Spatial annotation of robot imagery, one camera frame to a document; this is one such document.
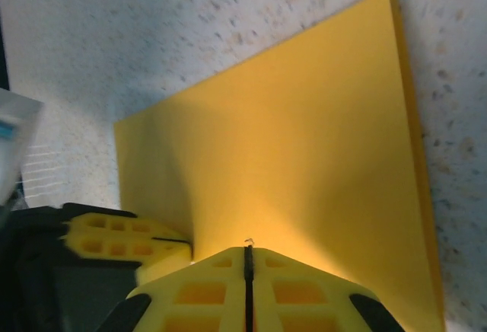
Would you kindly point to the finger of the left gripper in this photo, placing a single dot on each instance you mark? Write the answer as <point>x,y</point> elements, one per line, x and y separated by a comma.
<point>114,227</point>
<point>160,256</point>

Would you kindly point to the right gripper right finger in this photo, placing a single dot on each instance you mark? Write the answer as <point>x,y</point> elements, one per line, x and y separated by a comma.
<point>289,309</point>

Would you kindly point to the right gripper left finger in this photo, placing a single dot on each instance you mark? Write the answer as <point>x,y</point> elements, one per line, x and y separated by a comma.
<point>213,309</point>

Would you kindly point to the orange cloth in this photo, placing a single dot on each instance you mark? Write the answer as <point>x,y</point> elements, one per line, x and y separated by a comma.
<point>285,138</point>

